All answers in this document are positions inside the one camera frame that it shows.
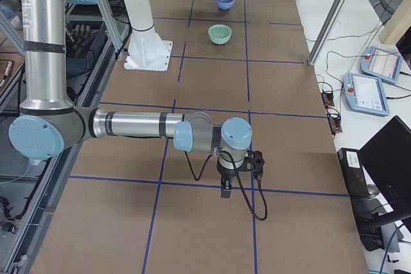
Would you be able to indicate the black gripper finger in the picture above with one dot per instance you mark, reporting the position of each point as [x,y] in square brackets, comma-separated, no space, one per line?
[226,188]

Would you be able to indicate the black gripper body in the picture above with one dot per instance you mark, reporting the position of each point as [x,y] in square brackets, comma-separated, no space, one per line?
[225,172]

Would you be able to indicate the blue bowl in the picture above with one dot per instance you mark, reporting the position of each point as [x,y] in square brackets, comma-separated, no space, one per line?
[225,4]

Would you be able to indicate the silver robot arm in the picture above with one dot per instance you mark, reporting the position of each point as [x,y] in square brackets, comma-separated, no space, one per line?
[44,23]

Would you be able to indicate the green bowl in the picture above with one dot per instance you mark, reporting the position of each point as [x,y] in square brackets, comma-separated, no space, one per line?
[219,34]

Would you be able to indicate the near orange connector block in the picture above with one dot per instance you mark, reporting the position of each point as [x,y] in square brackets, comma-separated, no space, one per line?
[334,119]

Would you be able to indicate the orange connector block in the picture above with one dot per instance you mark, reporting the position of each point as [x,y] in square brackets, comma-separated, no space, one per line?
[327,94]
[334,119]

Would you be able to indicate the far orange connector block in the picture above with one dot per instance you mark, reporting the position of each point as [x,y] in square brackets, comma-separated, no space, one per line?
[327,94]

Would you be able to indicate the black desktop computer box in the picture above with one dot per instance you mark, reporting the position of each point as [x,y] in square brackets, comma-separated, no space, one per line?
[353,173]

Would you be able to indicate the near teach pendant tablet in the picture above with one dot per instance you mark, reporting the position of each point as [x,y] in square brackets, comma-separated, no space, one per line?
[365,94]

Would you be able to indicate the teach pendant tablet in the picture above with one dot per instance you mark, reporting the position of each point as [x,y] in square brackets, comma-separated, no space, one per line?
[382,64]
[365,94]

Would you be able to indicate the black monitor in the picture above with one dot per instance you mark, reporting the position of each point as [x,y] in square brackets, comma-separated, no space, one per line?
[386,158]

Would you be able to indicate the far teach pendant tablet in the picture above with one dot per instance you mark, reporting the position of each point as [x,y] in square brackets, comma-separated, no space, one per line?
[382,64]

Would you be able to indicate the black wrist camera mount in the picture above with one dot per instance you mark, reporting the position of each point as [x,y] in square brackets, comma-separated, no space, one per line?
[253,162]

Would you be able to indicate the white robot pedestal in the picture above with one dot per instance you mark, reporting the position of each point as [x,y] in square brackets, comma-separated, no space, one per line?
[146,50]

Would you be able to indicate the aluminium frame post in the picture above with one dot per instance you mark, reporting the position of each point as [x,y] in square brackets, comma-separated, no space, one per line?
[325,31]

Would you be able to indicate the aluminium side rail frame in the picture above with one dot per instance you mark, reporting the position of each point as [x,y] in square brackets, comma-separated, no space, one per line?
[46,123]

